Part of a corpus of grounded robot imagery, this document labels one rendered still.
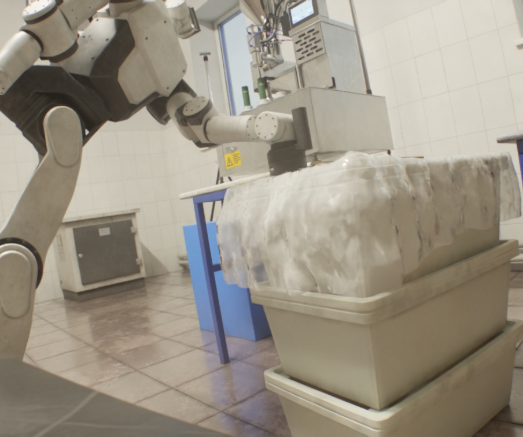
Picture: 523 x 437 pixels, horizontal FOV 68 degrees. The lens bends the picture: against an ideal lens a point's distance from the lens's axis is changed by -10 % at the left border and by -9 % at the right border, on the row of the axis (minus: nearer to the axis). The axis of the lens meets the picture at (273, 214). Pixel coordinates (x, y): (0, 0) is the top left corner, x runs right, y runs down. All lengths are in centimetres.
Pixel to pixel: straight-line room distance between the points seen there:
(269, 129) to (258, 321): 133
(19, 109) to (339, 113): 104
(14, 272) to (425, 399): 88
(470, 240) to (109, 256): 379
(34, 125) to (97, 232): 336
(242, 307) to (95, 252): 250
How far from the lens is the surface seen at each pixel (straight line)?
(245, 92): 198
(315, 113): 148
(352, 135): 161
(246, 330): 215
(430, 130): 306
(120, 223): 448
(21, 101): 109
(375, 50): 335
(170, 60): 122
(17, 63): 99
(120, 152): 534
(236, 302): 215
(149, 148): 552
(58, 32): 102
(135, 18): 115
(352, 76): 183
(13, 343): 104
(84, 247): 434
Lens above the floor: 64
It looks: 1 degrees down
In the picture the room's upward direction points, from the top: 9 degrees counter-clockwise
